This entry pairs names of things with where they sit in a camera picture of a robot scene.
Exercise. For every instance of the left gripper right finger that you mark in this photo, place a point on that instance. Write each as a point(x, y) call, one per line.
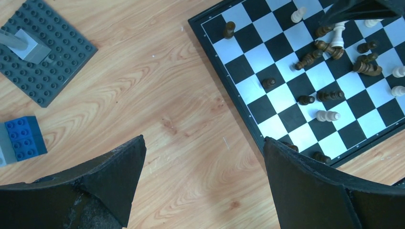
point(311, 195)

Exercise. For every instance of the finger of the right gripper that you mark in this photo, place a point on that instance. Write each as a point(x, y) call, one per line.
point(346, 10)

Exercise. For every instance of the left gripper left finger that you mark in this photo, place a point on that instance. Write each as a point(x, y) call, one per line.
point(96, 194)

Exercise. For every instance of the white chess queen piece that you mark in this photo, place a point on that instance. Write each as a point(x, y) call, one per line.
point(337, 41)

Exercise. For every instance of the black white chessboard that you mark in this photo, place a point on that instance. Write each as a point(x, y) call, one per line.
point(256, 66)

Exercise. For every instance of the dark fallen chess bishop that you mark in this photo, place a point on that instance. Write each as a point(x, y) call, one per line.
point(308, 59)

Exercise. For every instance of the dark fallen chess piece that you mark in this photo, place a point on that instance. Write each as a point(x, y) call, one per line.
point(367, 68)

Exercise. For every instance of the white chess pawn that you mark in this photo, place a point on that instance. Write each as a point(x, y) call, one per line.
point(327, 116)

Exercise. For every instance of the dark chess pawn corner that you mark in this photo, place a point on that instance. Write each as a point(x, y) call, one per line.
point(228, 32)

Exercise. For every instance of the blue grey lego brick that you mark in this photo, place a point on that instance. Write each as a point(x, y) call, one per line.
point(20, 139)

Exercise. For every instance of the grey lego baseplate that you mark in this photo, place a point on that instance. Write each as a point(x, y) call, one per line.
point(55, 51)

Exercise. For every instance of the grey lego tower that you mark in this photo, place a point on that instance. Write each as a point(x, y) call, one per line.
point(26, 46)

